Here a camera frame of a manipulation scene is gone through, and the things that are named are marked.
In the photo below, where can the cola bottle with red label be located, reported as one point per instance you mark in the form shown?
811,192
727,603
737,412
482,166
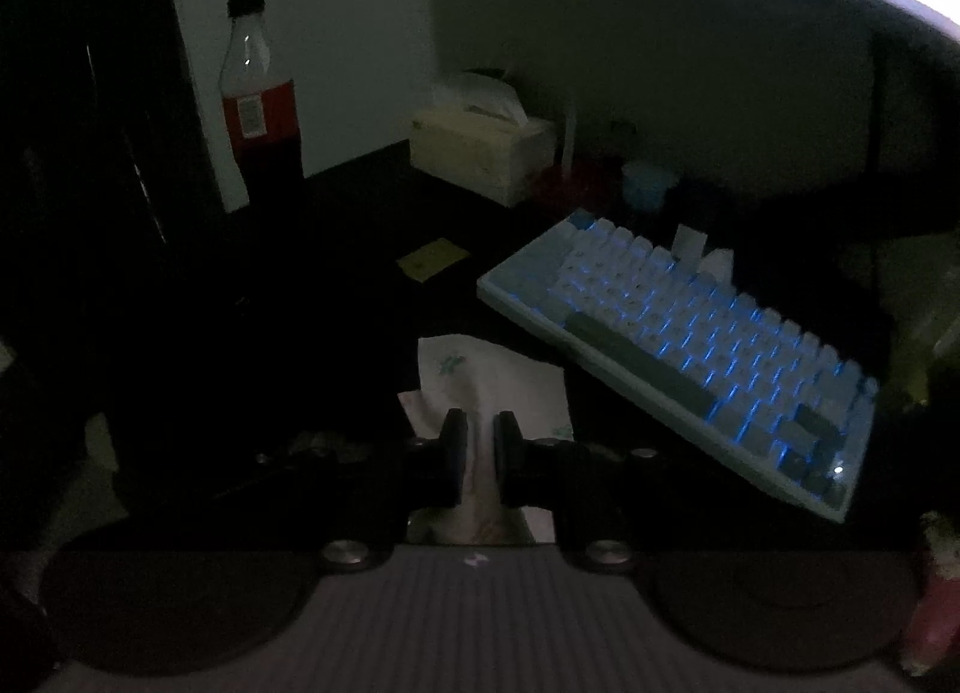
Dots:
259,108

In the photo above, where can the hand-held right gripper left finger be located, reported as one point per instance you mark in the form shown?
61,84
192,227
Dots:
453,454

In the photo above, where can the small light blue cup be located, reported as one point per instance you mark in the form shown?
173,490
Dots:
646,187

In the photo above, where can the pink cloth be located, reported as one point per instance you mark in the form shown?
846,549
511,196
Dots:
934,603

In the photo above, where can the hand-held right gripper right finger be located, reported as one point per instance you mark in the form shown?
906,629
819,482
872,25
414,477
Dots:
507,457

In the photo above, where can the dark red object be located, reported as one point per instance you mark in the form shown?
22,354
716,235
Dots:
577,187

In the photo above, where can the white printed tissue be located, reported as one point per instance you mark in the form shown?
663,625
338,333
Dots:
487,378

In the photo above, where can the small white card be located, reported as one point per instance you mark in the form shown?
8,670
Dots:
690,241
718,264

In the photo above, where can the yellow sticky note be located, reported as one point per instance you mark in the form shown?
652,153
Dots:
431,259

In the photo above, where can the pale tissue box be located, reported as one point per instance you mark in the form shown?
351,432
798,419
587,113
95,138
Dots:
480,145

